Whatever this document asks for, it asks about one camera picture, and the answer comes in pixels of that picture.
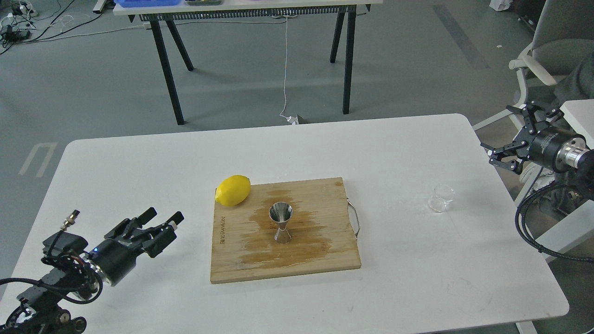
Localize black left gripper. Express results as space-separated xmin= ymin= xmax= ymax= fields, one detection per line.
xmin=87 ymin=207 xmax=184 ymax=287

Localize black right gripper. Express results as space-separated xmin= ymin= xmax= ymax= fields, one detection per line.
xmin=481 ymin=103 xmax=590 ymax=174

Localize small clear glass cup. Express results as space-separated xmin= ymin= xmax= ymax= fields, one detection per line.
xmin=428 ymin=184 xmax=456 ymax=213

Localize steel jigger measuring cup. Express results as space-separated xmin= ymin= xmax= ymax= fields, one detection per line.
xmin=269 ymin=202 xmax=293 ymax=244

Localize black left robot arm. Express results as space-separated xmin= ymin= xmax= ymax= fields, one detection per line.
xmin=1 ymin=207 xmax=184 ymax=334

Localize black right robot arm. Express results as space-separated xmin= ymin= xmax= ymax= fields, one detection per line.
xmin=482 ymin=104 xmax=593 ymax=263

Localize person in grey clothes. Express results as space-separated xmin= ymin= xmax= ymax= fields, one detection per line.
xmin=520 ymin=57 xmax=594 ymax=219

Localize yellow lemon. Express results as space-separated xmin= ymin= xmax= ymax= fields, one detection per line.
xmin=215 ymin=175 xmax=251 ymax=207

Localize grey office chair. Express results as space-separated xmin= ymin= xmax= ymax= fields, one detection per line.
xmin=482 ymin=0 xmax=593 ymax=125

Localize bamboo cutting board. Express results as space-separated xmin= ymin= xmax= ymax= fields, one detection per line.
xmin=210 ymin=177 xmax=362 ymax=284

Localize blue plastic tray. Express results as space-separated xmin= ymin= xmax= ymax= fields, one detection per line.
xmin=114 ymin=0 xmax=180 ymax=8

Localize background table black legs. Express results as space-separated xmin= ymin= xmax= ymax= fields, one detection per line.
xmin=113 ymin=0 xmax=383 ymax=126

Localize white hanging cable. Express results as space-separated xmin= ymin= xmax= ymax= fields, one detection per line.
xmin=278 ymin=16 xmax=297 ymax=124

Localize cable bundle on floor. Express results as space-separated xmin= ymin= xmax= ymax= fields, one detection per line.
xmin=0 ymin=0 xmax=107 ymax=49

